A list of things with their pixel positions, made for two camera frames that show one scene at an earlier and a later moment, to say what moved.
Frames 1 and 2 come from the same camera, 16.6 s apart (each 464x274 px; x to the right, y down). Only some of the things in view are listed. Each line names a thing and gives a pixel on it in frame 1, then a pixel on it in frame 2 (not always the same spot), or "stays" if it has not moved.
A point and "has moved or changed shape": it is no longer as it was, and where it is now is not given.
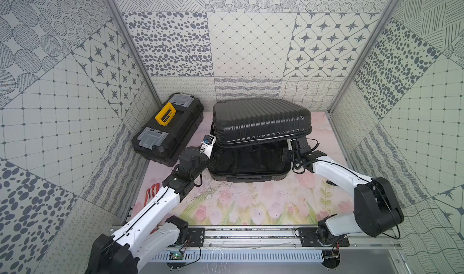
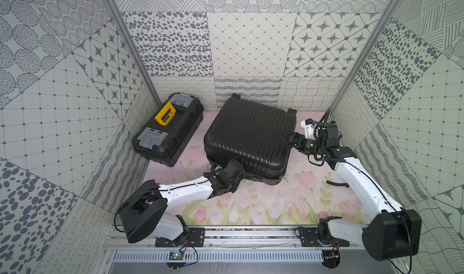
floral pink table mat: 305,197 stays
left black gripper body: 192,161 → 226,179
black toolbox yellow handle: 161,139 stays
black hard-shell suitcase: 251,135 has moved or changed shape
